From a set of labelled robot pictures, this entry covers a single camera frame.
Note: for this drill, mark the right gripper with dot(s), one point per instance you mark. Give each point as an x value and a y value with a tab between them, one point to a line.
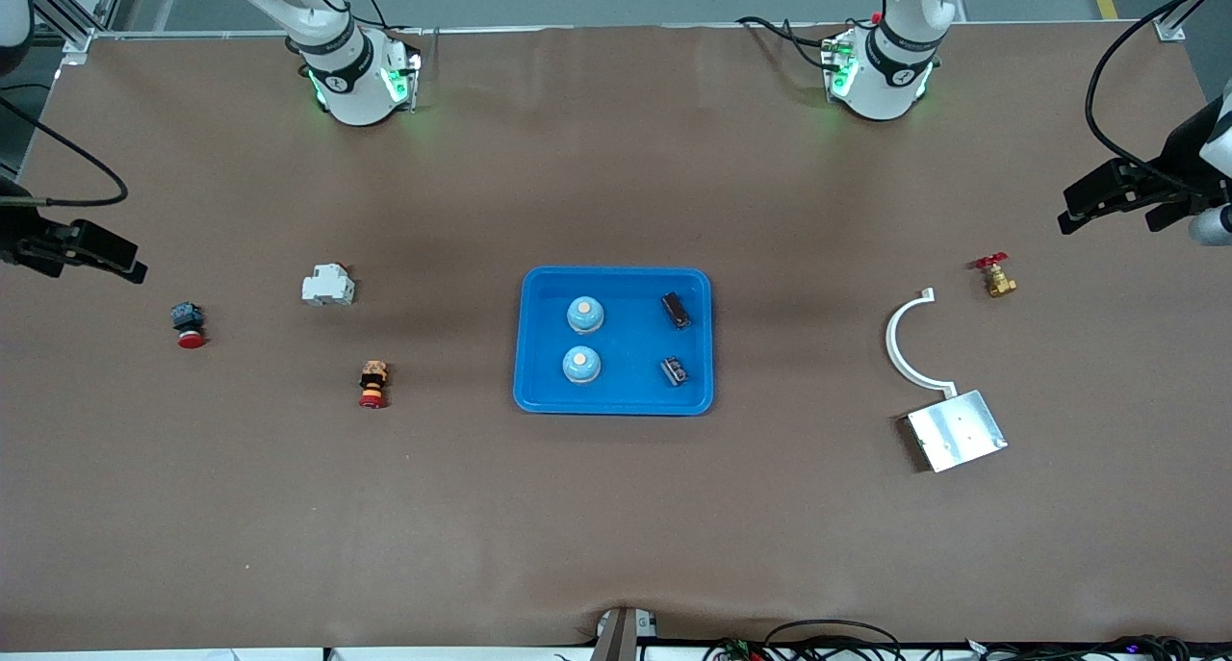
16	237

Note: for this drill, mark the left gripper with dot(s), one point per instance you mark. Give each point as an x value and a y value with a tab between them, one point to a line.
1180	157

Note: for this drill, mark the dark brown rectangular block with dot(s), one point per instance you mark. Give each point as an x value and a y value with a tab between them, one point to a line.
676	311

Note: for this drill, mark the small black connector block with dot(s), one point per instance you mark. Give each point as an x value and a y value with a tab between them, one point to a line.
676	371

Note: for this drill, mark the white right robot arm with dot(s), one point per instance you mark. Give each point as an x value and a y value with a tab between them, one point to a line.
351	84

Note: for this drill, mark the blue plastic tray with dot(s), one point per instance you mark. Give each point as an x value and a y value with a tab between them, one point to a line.
626	343

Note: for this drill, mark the red mushroom push button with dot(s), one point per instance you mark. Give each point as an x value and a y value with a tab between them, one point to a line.
189	326

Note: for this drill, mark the white circuit breaker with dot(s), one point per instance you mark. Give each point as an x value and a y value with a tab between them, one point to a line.
327	286

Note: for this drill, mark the aluminium plate module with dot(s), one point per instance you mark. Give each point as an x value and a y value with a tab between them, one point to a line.
958	432

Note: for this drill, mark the striped orange emergency stop button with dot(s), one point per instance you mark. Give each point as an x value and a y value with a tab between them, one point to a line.
372	384

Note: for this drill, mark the aluminium frame post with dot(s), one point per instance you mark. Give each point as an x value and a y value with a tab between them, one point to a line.
77	41
1169	28

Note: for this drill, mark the white semicircular bracket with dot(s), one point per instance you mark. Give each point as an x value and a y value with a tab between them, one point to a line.
890	343

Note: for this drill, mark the grey metal mount bracket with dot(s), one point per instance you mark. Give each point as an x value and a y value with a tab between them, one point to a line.
616	637

